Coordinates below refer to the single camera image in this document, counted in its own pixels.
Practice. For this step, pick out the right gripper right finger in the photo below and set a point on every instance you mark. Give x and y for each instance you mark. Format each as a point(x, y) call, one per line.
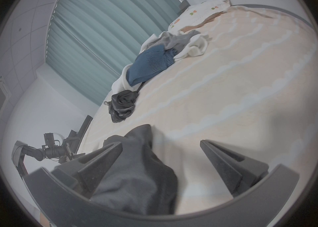
point(231, 169)

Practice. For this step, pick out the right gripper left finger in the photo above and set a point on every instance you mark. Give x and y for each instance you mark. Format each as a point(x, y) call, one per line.
point(97, 169)

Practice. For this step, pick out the black T-shirt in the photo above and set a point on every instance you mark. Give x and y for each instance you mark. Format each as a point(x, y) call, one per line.
point(144, 178)

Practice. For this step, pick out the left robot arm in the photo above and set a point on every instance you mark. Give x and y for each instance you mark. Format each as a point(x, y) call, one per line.
point(37, 153)

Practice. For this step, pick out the bed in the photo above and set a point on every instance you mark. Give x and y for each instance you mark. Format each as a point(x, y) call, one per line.
point(236, 84)

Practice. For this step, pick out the pile of clothes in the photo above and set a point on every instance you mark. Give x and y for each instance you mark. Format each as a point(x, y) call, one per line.
point(154, 62)

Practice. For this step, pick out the shiny black garment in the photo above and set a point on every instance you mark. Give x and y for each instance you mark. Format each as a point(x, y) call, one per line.
point(123, 105)

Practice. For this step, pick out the blue-green curtain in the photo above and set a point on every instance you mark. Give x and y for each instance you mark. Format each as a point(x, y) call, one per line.
point(104, 35)

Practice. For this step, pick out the white printed pillow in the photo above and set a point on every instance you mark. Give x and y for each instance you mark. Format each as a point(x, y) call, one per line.
point(198, 13)

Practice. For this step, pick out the grey bedside table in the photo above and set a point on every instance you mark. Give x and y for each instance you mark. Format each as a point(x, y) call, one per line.
point(183, 5)

